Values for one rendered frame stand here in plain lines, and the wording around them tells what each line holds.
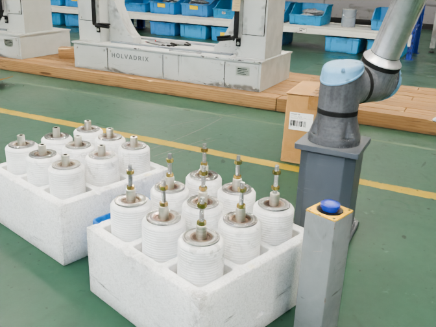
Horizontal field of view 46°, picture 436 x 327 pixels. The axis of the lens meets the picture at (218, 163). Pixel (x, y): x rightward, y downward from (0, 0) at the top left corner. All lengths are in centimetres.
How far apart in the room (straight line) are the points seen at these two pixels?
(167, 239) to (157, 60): 244
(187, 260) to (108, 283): 29
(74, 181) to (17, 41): 290
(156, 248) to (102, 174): 43
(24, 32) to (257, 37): 191
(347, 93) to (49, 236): 90
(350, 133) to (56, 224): 85
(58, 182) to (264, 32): 200
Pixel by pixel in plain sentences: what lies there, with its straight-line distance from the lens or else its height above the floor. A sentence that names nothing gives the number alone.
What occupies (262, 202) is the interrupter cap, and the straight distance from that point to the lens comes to 120.
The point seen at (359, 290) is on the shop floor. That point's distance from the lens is 140.
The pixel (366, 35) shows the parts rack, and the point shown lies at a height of 20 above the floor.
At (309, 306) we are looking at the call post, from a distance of 114.
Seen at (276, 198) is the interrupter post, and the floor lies 27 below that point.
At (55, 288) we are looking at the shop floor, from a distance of 137.
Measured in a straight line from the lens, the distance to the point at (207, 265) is 102.
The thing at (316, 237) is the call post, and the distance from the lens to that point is 105.
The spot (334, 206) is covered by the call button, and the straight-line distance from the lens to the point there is 104.
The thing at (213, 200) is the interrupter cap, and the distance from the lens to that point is 119.
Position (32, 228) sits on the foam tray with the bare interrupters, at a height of 6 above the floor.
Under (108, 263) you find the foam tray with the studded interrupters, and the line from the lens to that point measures 122.
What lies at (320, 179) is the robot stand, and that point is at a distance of 151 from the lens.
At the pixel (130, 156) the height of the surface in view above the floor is 23.
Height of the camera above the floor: 76
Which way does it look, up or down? 21 degrees down
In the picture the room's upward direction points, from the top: 2 degrees clockwise
